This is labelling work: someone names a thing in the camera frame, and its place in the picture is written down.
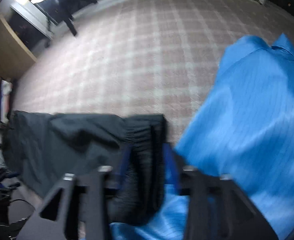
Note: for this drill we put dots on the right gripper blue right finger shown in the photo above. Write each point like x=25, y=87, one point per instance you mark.
x=187, y=179

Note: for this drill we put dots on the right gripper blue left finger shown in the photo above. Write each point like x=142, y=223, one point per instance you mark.
x=74, y=198

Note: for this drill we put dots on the dark grey trousers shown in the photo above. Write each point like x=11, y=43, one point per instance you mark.
x=42, y=148

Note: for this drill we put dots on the blue shiny shirt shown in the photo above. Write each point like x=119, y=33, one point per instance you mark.
x=241, y=143

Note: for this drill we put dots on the white blue striped garment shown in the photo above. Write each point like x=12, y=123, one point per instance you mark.
x=5, y=93

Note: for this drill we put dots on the light wooden board panel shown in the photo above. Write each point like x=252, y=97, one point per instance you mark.
x=15, y=57

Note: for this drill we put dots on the plaid pink table cloth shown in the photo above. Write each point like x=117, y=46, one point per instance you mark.
x=144, y=56

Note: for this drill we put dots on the black light tripod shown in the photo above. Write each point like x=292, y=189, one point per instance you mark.
x=66, y=15

